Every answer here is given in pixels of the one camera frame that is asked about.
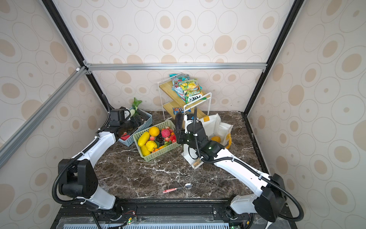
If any dark purple eggplant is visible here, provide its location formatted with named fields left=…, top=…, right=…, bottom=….
left=175, top=113, right=184, bottom=135

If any white grocery bag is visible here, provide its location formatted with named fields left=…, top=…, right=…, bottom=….
left=181, top=113, right=234, bottom=169

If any orange potato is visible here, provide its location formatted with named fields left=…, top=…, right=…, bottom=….
left=211, top=136, right=221, bottom=143

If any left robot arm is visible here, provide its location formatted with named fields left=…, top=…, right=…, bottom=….
left=51, top=106, right=140, bottom=211

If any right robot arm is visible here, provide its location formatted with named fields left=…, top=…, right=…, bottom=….
left=175, top=114, right=305, bottom=222

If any green yellow candy bag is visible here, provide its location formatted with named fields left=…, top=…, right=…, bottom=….
left=179, top=79, right=204, bottom=104

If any colourful candy bag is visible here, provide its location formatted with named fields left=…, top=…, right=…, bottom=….
left=169, top=73, right=190, bottom=95

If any red bell pepper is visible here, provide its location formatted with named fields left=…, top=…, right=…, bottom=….
left=120, top=134, right=130, bottom=141

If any blue plastic basket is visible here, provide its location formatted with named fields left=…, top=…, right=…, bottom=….
left=118, top=109, right=153, bottom=147

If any green plastic basket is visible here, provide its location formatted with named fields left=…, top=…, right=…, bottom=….
left=133, top=120, right=180, bottom=162

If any pink dragon fruit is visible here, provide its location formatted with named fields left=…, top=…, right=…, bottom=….
left=161, top=129, right=171, bottom=138

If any blue snack packet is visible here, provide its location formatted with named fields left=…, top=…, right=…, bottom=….
left=173, top=107, right=184, bottom=115

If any dark grapes bunch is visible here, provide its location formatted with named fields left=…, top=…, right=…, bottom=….
left=155, top=135, right=165, bottom=146

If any orange fruit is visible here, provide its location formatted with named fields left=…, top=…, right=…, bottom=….
left=148, top=127, right=160, bottom=137

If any yellow lemon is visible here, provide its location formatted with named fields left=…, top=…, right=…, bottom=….
left=145, top=140, right=158, bottom=152

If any white wooden shelf rack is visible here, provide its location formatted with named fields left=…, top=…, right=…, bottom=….
left=157, top=73, right=212, bottom=118

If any pink handled spoon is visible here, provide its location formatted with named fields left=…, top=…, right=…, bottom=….
left=163, top=183, right=193, bottom=194

